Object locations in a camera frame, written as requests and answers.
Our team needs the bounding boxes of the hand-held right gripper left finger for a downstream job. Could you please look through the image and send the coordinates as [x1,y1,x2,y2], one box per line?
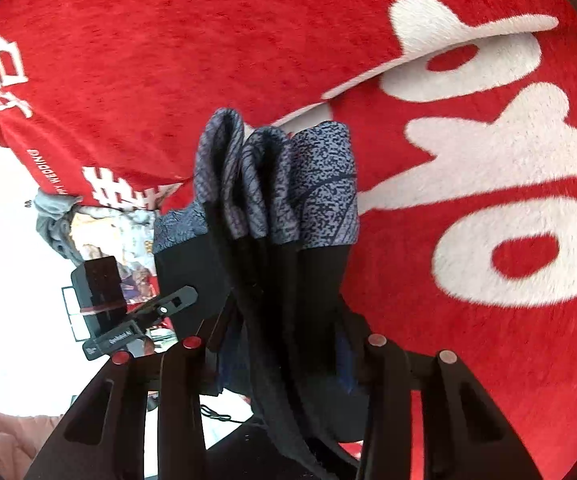
[23,305,234,480]

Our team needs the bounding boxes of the black cable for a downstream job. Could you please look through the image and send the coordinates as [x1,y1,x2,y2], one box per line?
[199,404,255,424]

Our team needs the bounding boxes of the person's left forearm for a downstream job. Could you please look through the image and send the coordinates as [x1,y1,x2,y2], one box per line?
[0,401,65,480]

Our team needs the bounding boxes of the red printed blanket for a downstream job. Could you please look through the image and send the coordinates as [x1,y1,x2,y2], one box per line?
[0,0,577,480]

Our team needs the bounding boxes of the pile of crumpled clothes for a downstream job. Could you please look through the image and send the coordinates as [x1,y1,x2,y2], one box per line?
[71,207,162,306]

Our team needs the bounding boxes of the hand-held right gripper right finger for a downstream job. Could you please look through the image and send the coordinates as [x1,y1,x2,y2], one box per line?
[336,330,544,480]

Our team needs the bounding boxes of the grey cloth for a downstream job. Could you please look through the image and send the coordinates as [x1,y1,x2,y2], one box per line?
[35,189,85,267]

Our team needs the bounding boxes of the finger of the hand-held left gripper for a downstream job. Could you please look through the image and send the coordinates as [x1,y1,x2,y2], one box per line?
[127,286,198,322]

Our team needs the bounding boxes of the black pants with grey waistband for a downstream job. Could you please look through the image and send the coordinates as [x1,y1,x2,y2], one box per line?
[152,107,364,480]

